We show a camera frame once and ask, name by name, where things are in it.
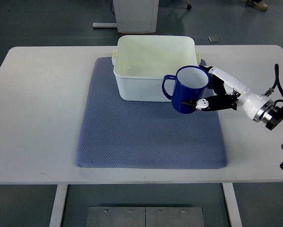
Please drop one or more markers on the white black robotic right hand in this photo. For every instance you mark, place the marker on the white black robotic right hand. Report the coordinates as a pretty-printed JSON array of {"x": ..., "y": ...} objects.
[{"x": 230, "y": 93}]

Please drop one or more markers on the blue mug white inside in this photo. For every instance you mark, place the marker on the blue mug white inside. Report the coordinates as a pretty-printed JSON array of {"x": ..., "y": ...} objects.
[{"x": 190, "y": 83}]

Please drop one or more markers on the white plastic storage box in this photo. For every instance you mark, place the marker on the white plastic storage box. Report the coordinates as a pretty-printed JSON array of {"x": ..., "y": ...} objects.
[{"x": 140, "y": 63}]

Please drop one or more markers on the small grey floor hatch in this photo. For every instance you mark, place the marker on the small grey floor hatch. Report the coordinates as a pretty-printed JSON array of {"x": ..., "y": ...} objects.
[{"x": 214, "y": 39}]

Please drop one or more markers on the tan shoe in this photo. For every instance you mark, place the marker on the tan shoe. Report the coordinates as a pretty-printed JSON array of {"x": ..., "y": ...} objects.
[{"x": 257, "y": 4}]

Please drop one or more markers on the right white table leg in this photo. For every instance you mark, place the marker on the right white table leg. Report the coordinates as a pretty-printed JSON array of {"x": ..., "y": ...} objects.
[{"x": 231, "y": 204}]

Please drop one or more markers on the white table leg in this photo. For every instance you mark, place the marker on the white table leg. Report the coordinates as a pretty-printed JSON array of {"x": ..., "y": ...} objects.
[
  {"x": 58, "y": 205},
  {"x": 231, "y": 204}
]

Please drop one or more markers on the blue textured fabric mat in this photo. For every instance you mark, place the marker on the blue textured fabric mat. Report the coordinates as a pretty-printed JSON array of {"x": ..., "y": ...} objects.
[{"x": 116, "y": 133}]

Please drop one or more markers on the metal floor plate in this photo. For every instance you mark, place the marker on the metal floor plate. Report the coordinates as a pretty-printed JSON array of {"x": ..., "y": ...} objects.
[{"x": 145, "y": 217}]

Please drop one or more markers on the left white table leg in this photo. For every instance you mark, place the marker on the left white table leg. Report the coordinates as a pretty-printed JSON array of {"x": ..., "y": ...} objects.
[{"x": 58, "y": 205}]

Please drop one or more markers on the white cabinet pedestal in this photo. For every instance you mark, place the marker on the white cabinet pedestal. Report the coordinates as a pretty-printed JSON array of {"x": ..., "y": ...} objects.
[{"x": 133, "y": 16}]

